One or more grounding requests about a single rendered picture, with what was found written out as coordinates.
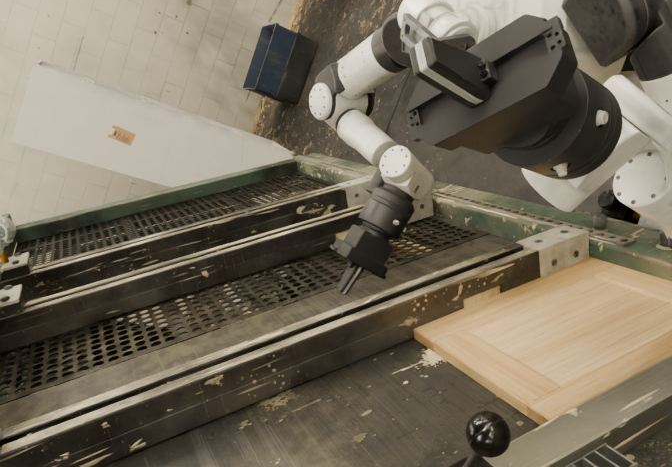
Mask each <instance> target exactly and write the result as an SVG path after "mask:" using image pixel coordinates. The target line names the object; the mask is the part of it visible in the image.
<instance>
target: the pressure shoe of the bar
mask: <svg viewBox="0 0 672 467"><path fill-rule="evenodd" d="M498 294H500V286H497V287H494V288H492V289H489V290H487V291H484V292H482V293H479V294H477V295H474V296H472V297H469V298H467V299H464V300H463V302H464V308H466V307H469V306H471V305H474V304H476V303H479V302H481V301H484V300H486V299H489V298H491V297H494V296H496V295H498Z"/></svg>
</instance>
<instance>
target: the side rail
mask: <svg viewBox="0 0 672 467"><path fill-rule="evenodd" d="M297 172H298V168H297V161H296V160H292V159H288V160H284V161H280V162H276V163H272V164H268V165H263V166H259V167H255V168H251V169H247V170H243V171H239V172H235V173H231V174H226V175H222V176H218V177H214V178H210V179H206V180H202V181H198V182H194V183H190V184H185V185H181V186H177V187H173V188H169V189H165V190H161V191H157V192H153V193H148V194H144V195H140V196H136V197H132V198H128V199H124V200H120V201H116V202H111V203H107V204H103V205H99V206H95V207H91V208H87V209H83V210H79V211H74V212H70V213H66V214H62V215H58V216H54V217H50V218H46V219H42V220H38V221H33V222H29V223H25V224H21V225H17V226H16V237H17V240H18V241H17V244H18V243H22V242H26V241H30V240H34V239H37V238H41V237H45V236H49V235H53V234H57V233H61V232H65V231H69V230H73V229H77V228H81V227H85V226H89V225H92V224H96V223H100V222H104V221H108V220H112V219H116V218H120V217H124V216H128V215H132V214H136V213H140V212H144V211H147V210H151V209H155V208H159V207H163V206H167V205H171V204H175V203H179V202H183V201H187V200H191V199H195V198H199V197H202V196H206V195H210V194H214V193H218V192H222V191H226V190H230V189H234V188H238V187H242V186H246V185H250V184H254V183H257V182H261V181H265V180H269V179H273V178H277V177H281V176H285V175H289V174H293V173H297Z"/></svg>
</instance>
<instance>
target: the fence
mask: <svg viewBox="0 0 672 467"><path fill-rule="evenodd" d="M670 424H672V355H671V356H669V357H667V358H665V359H663V360H661V361H659V362H658V363H656V364H654V365H652V366H650V367H648V368H646V369H645V370H643V371H641V372H639V373H637V374H635V375H633V376H632V377H630V378H628V379H626V380H624V381H622V382H620V383H619V384H617V385H615V386H613V387H611V388H609V389H607V390H606V391H604V392H602V393H600V394H598V395H596V396H594V397H593V398H591V399H589V400H587V401H585V402H583V403H581V404H580V405H578V406H576V407H574V408H572V409H570V410H568V411H567V412H565V413H563V414H561V415H559V416H557V417H555V418H554V419H552V420H550V421H548V422H546V423H544V424H542V425H541V426H539V427H537V428H535V429H533V430H531V431H529V432H527V433H526V434H524V435H522V436H520V437H518V438H516V439H514V440H513V441H511V442H510V445H509V447H508V449H507V450H506V451H505V452H504V453H503V454H502V455H500V456H497V457H493V458H487V457H483V458H484V459H485V460H486V461H487V462H488V463H490V464H491V465H492V466H493V467H565V466H566V465H568V464H570V463H571V462H573V461H575V460H577V459H578V458H580V457H582V456H583V455H585V454H587V453H588V452H590V451H592V450H594V449H595V448H597V447H599V446H600V445H602V444H604V443H607V445H608V446H610V447H611V448H613V449H615V450H616V451H618V452H619V453H621V454H623V453H624V452H626V451H628V450H629V449H631V448H632V447H634V446H636V445H637V444H639V443H641V442H642V441H644V440H646V439H647V438H649V437H651V436H652V435H654V434H655V433H657V432H659V431H660V430H662V429H664V428H665V427H667V426H669V425H670Z"/></svg>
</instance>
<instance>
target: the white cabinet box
mask: <svg viewBox="0 0 672 467"><path fill-rule="evenodd" d="M11 142H13V143H16V144H20V145H23V146H27V147H30V148H34V149H37V150H41V151H44V152H48V153H52V154H55V155H59V156H62V157H66V158H69V159H73V160H76V161H80V162H83V163H87V164H91V165H94V166H98V167H101V168H105V169H108V170H112V171H115V172H119V173H122V174H126V175H130V176H133V177H137V178H140V179H144V180H147V181H151V182H154V183H158V184H162V185H165V186H169V187H172V188H173V187H177V186H181V185H185V184H190V183H194V182H198V181H202V180H206V179H210V178H214V177H218V176H222V175H226V174H231V173H235V172H239V171H243V170H247V169H251V168H255V167H259V166H263V165H268V164H272V163H276V162H280V161H284V160H288V159H292V158H294V157H293V156H294V153H293V152H291V151H289V150H288V149H286V148H284V147H282V146H281V145H279V144H277V143H276V142H273V141H271V140H268V139H266V138H263V137H260V136H257V135H254V134H251V133H248V132H246V131H243V130H240V129H237V128H234V127H231V126H229V125H226V124H223V123H220V122H217V121H214V120H211V119H209V118H206V117H203V116H200V115H197V114H194V113H192V112H189V111H186V110H183V109H180V108H177V107H174V106H172V105H169V104H166V103H163V102H160V101H157V100H155V99H152V98H149V97H146V96H143V95H140V94H137V93H135V92H132V91H129V90H126V89H123V88H120V87H117V86H115V85H112V84H109V83H106V82H103V81H100V80H98V79H95V78H92V77H89V76H86V75H83V74H80V73H78V72H75V71H72V70H69V69H66V68H63V67H61V66H58V65H55V64H52V63H49V62H46V61H43V60H41V59H40V60H39V61H37V62H36V63H34V65H33V69H32V72H31V76H30V79H29V83H28V86H27V90H26V93H25V97H24V100H23V103H22V107H21V110H20V114H19V117H18V121H17V124H16V128H15V131H14V135H13V138H12V141H11Z"/></svg>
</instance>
